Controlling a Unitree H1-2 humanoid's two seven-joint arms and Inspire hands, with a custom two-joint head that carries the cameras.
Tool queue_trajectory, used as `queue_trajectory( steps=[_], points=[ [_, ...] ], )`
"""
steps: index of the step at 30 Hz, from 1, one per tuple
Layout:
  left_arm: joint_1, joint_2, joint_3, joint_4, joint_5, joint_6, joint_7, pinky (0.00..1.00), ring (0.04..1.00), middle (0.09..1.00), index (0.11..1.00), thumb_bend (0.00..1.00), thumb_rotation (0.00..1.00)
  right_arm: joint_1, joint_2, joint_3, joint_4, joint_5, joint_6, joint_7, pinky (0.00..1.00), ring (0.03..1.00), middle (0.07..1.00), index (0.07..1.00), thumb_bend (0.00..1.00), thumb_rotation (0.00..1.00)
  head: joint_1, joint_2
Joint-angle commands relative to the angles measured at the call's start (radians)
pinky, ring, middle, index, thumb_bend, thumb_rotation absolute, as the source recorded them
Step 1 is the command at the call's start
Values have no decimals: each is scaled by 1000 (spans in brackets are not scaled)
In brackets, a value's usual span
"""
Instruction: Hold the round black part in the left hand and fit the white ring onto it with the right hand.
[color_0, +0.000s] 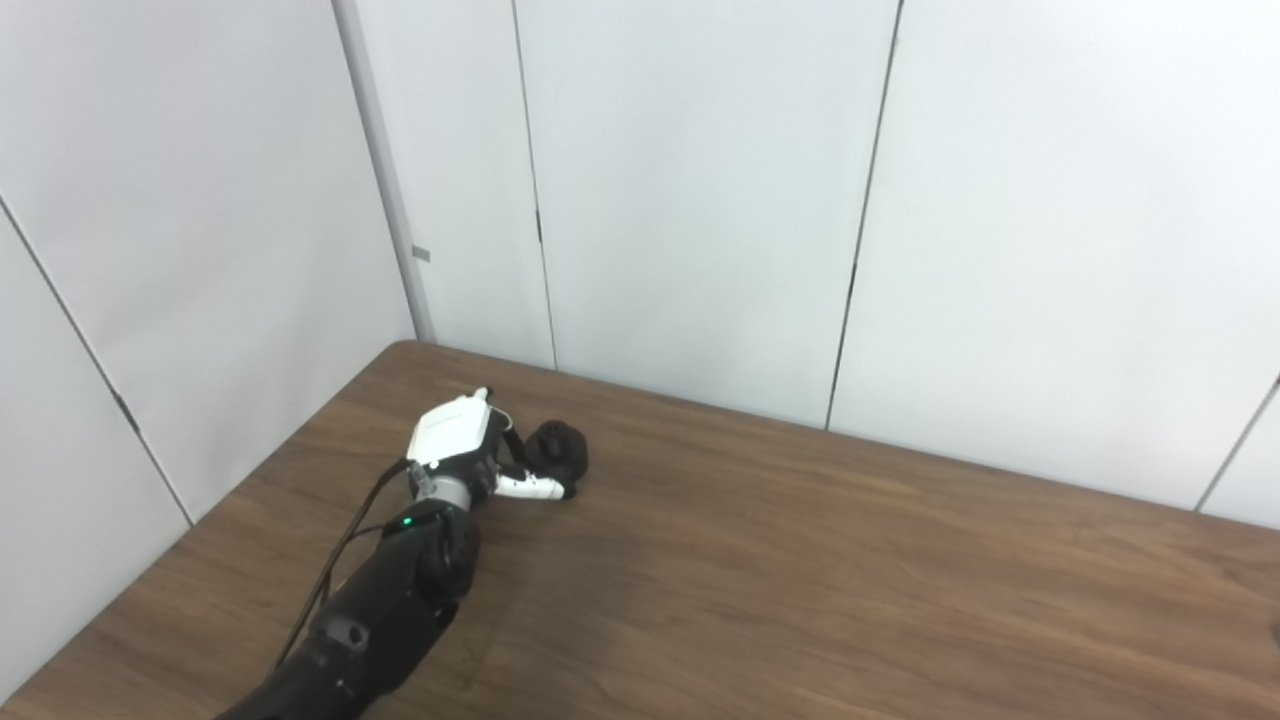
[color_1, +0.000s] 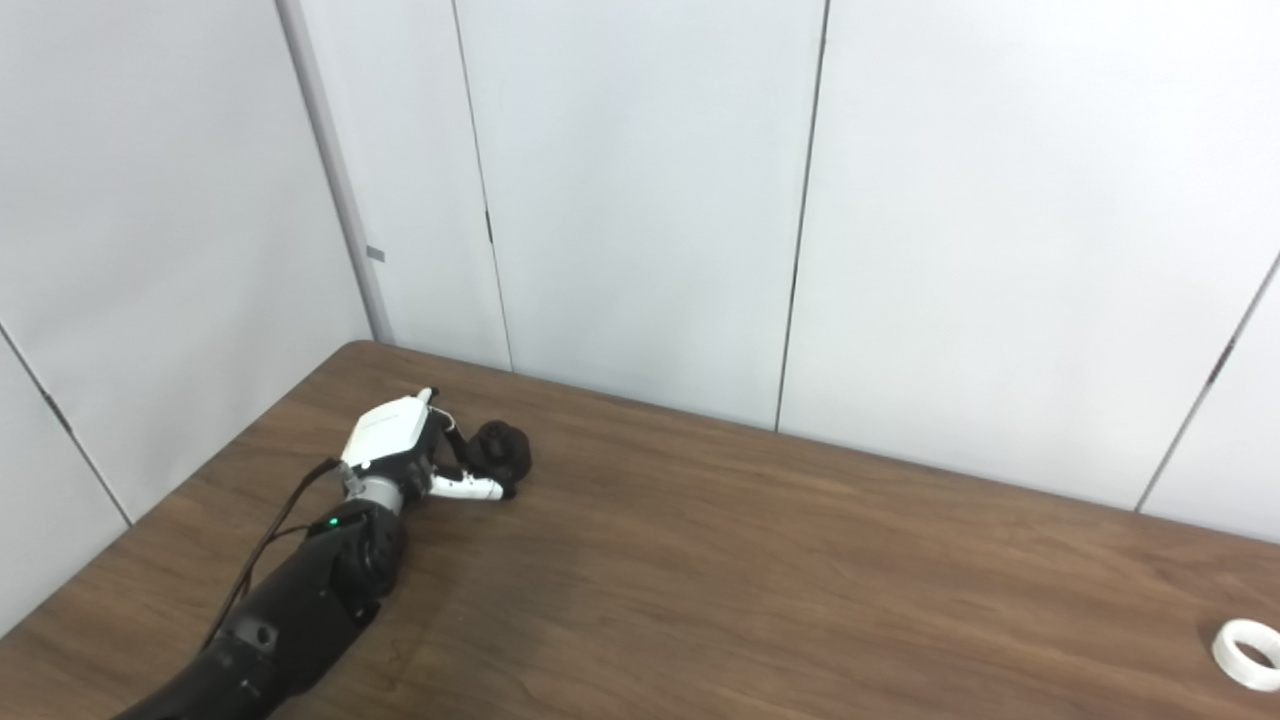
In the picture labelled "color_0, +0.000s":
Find round black part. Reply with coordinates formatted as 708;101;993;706
524;422;590;491

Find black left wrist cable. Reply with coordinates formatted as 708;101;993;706
275;460;416;671

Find white and black left hand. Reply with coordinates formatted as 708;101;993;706
405;387;581;506

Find gray wall corner post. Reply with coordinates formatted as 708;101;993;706
331;0;438;344

